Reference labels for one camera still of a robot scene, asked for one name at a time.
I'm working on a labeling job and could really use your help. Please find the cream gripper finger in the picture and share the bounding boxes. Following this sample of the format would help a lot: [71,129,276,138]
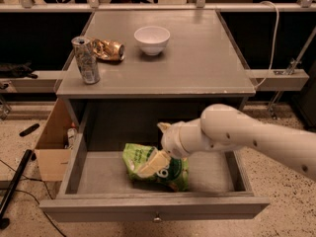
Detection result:
[157,122,171,133]
[136,149,171,176]

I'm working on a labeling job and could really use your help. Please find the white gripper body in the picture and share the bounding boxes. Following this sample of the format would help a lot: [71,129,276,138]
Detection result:
[161,121,189,159]

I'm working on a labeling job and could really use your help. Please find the green rice chip bag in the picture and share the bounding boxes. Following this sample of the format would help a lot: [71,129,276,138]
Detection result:
[122,143,189,192]

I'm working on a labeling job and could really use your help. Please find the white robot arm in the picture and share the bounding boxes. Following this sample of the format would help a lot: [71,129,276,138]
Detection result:
[136,104,316,181]

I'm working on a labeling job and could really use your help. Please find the round metal drawer knob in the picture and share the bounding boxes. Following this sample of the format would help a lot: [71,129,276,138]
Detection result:
[153,216,163,223]

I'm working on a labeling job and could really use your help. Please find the open grey drawer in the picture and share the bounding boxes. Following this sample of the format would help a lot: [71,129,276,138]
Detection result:
[39,100,271,223]

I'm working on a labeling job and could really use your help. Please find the white ceramic bowl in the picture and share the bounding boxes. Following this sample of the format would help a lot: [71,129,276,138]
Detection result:
[134,26,171,56]

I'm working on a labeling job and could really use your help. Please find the crushed gold can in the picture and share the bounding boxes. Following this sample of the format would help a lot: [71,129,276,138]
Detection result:
[92,39,125,61]

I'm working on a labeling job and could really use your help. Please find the brown cardboard box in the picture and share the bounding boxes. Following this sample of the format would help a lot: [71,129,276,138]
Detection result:
[35,100,76,182]

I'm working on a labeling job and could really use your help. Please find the upright silver drink can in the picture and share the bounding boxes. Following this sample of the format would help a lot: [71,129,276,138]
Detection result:
[71,36,100,84]

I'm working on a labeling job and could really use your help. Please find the black marker on floor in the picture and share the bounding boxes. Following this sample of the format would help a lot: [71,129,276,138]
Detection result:
[19,123,40,137]

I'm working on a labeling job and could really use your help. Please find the black pole on floor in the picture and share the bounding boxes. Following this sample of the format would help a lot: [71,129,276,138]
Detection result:
[0,149,33,230]

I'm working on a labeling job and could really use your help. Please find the white cable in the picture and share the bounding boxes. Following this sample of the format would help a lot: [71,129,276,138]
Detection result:
[253,0,280,91]

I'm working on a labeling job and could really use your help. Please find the black floor cable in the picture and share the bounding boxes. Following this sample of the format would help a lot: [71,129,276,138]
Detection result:
[0,158,67,237]

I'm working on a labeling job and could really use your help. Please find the metal railing frame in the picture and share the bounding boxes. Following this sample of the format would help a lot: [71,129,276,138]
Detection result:
[0,0,316,12]

